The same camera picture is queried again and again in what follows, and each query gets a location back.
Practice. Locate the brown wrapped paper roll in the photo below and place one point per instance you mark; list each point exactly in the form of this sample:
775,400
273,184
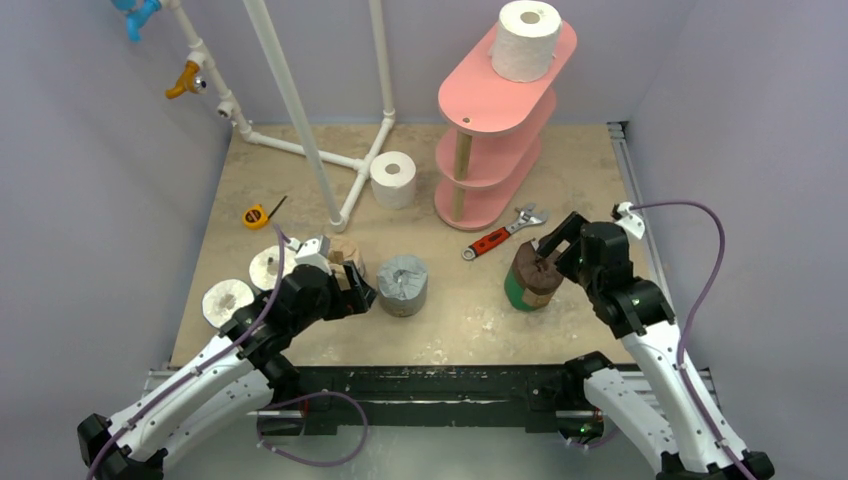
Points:
343,248

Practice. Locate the grey wrapped paper roll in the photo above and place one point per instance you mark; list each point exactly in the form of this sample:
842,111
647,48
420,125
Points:
402,285

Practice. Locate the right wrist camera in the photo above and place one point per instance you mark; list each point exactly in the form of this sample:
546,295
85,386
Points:
626,217

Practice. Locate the yellow tape measure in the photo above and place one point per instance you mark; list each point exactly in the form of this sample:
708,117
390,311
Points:
256,216

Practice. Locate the pink three-tier shelf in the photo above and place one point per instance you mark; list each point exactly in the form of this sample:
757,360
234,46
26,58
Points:
494,137

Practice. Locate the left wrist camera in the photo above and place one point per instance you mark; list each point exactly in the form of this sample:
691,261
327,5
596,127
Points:
313,251

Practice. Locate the orange pipe valve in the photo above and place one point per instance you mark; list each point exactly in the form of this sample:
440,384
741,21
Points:
184,79

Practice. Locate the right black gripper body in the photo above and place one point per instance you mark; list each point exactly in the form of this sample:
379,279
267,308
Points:
569,248

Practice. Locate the white roll near pipes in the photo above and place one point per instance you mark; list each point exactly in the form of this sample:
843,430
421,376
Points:
393,176

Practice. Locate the green paper roll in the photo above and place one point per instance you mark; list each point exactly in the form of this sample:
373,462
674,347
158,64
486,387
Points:
531,281

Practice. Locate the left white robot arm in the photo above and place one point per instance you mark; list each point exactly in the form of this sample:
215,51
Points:
130,444

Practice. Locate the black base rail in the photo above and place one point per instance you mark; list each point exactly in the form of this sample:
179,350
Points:
535,398

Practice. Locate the white paper towel roll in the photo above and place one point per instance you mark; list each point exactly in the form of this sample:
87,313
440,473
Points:
525,40

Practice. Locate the white roll front left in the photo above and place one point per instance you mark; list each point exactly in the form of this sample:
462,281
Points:
223,299

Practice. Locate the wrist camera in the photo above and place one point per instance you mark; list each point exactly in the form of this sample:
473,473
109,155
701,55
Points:
626,217
313,251

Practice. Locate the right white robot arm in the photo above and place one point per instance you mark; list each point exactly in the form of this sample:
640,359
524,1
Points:
684,436

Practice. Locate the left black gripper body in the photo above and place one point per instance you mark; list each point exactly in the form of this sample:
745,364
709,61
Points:
334,303

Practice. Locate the red handled adjustable wrench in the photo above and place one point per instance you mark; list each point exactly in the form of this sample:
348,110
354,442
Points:
526,216

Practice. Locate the blue pipe valve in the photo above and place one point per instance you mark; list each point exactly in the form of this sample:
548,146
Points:
137,14

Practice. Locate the white pvc pipe frame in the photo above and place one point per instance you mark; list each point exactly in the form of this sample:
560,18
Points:
200,59

